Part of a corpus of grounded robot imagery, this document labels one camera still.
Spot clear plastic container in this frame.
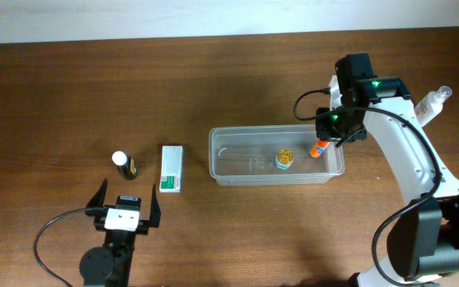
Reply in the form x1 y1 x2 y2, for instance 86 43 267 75
209 124 345 186

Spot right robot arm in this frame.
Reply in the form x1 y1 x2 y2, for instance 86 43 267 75
316 76 459 286

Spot dark bottle white cap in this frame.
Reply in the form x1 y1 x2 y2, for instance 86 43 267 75
112 151 137 180

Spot small jar gold lid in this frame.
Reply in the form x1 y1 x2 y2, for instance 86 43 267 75
275 149 293 170

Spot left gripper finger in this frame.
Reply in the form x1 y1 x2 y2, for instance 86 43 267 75
141 185 162 228
84 179 108 217

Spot orange tube white cap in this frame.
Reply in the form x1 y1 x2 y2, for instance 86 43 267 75
309 140 330 158

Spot white green medicine box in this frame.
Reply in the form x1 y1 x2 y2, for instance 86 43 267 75
159 146 183 193

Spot white spray bottle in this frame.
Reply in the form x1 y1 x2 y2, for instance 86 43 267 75
414 86 453 127

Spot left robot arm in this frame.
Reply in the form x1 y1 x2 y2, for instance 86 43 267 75
79 180 161 287

